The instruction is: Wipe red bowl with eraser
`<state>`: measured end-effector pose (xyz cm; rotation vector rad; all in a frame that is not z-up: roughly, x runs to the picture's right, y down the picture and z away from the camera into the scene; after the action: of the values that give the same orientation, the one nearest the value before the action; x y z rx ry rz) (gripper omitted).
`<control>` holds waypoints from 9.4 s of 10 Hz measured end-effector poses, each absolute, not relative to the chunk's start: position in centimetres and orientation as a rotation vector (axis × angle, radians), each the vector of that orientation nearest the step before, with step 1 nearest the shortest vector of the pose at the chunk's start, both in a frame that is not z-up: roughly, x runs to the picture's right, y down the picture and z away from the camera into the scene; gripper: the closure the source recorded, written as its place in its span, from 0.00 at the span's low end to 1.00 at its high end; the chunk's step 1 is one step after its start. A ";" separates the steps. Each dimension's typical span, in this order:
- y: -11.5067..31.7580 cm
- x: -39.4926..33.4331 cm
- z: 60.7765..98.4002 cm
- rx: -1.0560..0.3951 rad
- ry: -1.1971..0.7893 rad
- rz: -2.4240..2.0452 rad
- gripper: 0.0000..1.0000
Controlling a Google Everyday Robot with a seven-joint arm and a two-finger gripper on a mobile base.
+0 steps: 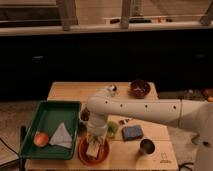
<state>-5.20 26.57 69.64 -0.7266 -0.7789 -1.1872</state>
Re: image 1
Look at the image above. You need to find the dark brown bowl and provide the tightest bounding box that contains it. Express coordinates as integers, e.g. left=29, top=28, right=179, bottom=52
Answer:
left=130, top=79, right=151, bottom=99

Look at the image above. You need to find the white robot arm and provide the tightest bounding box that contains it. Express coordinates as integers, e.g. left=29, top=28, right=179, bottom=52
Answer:
left=87, top=93, right=213, bottom=171

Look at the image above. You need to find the metal cup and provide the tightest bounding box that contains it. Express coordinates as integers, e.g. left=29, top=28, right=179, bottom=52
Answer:
left=139, top=139, right=155, bottom=155

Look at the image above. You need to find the red apple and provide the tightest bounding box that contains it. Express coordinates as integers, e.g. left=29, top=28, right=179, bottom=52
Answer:
left=33, top=132, right=49, bottom=147

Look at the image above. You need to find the white folded cloth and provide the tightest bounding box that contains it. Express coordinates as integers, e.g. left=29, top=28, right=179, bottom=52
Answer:
left=49, top=122, right=72, bottom=149

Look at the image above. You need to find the green plastic tray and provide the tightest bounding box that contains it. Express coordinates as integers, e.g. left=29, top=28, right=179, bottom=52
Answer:
left=19, top=101, right=81, bottom=160

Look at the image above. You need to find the blue sponge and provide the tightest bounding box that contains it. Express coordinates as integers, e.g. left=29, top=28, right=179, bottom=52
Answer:
left=122, top=125, right=143, bottom=141

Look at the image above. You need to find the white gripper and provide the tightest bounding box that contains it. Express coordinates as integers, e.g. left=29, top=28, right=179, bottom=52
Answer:
left=87, top=122, right=108, bottom=144

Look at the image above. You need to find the red bowl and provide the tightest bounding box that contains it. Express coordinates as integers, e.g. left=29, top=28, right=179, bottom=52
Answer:
left=78, top=137, right=110, bottom=165

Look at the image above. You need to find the green toy vegetable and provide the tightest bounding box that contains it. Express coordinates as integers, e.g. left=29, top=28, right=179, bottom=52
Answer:
left=107, top=121, right=118, bottom=138

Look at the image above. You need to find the white eraser block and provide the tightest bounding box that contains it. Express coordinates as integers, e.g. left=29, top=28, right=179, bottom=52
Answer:
left=86, top=141, right=100, bottom=158

